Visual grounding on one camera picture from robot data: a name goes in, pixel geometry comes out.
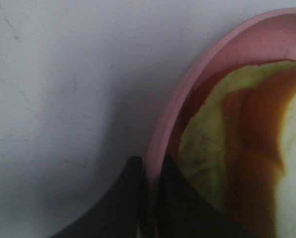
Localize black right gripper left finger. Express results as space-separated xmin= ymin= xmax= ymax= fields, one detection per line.
xmin=53 ymin=157 xmax=143 ymax=238

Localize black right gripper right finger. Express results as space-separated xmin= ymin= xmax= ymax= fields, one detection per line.
xmin=157 ymin=155 xmax=256 ymax=238

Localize white bread sandwich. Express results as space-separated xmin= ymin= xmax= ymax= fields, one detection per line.
xmin=177 ymin=60 xmax=296 ymax=238

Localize pink round plate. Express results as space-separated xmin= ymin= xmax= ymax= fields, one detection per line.
xmin=145 ymin=7 xmax=296 ymax=194

